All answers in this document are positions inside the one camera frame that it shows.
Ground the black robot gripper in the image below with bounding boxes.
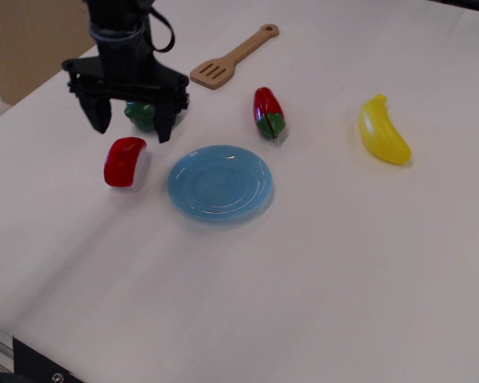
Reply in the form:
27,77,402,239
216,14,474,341
62,38,189,144

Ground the red and white toy sushi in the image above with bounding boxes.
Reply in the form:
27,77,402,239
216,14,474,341
103,136,147,189

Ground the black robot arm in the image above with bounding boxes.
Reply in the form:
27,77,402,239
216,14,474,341
62,1,189,143

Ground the blue plastic plate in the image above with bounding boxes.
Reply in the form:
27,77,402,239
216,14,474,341
167,145,273,222

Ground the green toy bell pepper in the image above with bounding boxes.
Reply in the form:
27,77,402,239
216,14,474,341
125,101,156,132

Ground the wooden slotted spatula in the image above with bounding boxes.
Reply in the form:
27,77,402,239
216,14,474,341
190,24,279,90

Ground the red and green toy chili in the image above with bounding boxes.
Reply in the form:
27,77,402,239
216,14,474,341
253,87,286,139

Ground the yellow toy banana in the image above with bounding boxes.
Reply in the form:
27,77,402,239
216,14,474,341
358,94,412,165

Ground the black cable loop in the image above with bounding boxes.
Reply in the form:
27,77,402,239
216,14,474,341
148,6,175,53

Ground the black corner bracket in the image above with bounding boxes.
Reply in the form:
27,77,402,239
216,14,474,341
12,338,83,383

